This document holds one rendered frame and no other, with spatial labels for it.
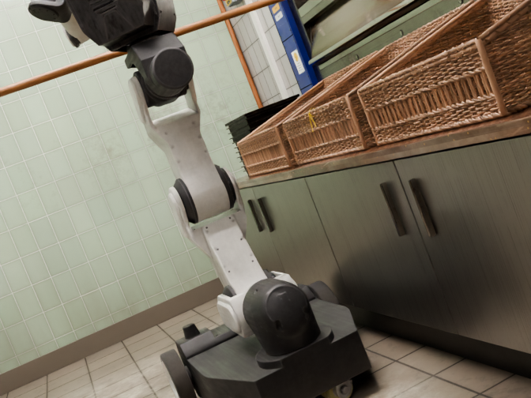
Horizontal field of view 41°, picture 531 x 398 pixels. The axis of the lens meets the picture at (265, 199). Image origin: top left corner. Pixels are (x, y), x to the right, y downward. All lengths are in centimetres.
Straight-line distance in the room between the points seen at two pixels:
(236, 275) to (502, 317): 79
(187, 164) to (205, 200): 12
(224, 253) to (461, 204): 80
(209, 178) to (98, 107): 184
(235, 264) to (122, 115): 194
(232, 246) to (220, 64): 206
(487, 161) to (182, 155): 99
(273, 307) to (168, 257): 212
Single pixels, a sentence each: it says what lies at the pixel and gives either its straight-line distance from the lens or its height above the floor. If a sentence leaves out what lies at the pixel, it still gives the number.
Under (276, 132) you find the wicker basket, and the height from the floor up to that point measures 71.
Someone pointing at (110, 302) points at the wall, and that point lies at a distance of 382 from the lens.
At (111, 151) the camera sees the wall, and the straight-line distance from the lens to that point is 381.
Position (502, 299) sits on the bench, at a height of 22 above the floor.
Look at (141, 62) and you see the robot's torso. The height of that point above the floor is 101.
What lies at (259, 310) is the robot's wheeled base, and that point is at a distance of 178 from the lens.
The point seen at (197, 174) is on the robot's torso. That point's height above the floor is 68.
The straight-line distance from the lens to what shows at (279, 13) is 332.
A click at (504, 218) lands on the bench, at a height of 40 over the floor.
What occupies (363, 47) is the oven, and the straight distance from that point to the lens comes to 278.
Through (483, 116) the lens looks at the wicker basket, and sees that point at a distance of 142.
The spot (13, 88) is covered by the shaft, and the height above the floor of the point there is 118.
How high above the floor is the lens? 70
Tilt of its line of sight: 4 degrees down
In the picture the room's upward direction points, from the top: 21 degrees counter-clockwise
